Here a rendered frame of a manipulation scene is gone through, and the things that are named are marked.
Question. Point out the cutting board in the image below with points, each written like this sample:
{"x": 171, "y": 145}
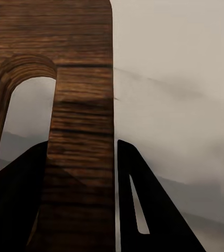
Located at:
{"x": 70, "y": 41}

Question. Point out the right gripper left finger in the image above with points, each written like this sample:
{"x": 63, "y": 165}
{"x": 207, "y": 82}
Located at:
{"x": 20, "y": 193}

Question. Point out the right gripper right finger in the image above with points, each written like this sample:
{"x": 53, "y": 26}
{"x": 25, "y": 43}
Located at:
{"x": 169, "y": 232}

